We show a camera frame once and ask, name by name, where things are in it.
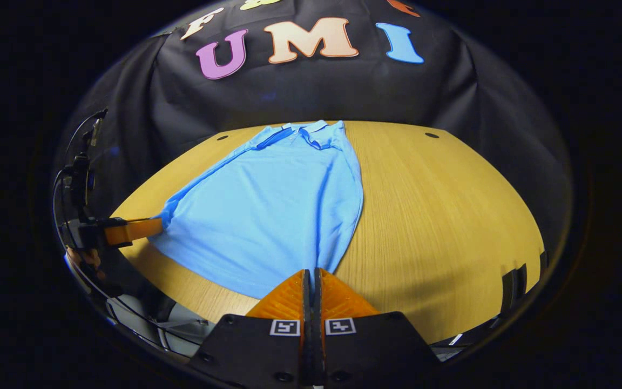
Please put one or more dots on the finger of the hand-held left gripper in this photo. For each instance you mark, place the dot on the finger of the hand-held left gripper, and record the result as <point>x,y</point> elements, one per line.
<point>130,231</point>

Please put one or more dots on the black backdrop cloth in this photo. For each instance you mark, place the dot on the black backdrop cloth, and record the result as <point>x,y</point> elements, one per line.
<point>311,92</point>

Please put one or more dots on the light blue polo T-shirt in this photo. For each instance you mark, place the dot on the light blue polo T-shirt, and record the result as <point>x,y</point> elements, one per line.
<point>268,210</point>

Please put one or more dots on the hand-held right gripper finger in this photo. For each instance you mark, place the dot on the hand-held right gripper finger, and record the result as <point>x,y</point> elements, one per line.
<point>317,308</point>
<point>306,308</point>

